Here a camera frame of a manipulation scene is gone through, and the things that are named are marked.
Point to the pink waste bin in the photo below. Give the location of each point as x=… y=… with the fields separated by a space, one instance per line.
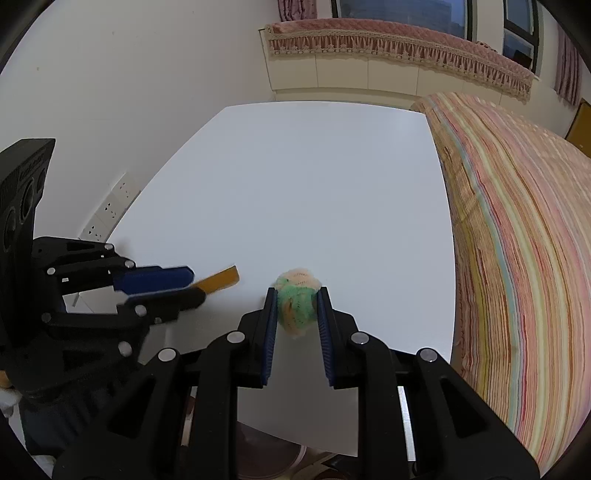
x=263 y=457

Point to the white wall socket panel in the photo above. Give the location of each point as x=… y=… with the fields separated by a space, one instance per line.
x=108 y=210

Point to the white window seat cabinet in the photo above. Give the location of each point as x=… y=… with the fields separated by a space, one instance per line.
x=341 y=69

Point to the dark framed window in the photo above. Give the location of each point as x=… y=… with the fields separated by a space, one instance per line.
x=415 y=14

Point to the brown cardboard strip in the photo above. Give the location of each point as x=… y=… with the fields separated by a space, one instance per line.
x=221 y=279

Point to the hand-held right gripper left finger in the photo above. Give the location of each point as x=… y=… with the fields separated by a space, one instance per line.
x=270 y=341

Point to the green orange foam net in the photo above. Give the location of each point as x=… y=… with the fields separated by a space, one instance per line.
x=295 y=304

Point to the pink fringed window seat cushion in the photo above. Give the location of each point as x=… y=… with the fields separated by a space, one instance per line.
x=392 y=41

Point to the pink dotted curtain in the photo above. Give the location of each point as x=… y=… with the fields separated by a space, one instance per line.
x=567 y=64
x=304 y=9

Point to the bed with striped blanket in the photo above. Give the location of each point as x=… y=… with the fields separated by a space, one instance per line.
x=517 y=230

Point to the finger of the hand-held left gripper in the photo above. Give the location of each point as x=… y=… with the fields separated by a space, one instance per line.
x=184 y=300
x=157 y=278

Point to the brown framed board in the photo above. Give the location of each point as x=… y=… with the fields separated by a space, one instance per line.
x=581 y=129

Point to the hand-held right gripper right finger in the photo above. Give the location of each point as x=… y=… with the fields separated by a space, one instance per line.
x=324 y=341

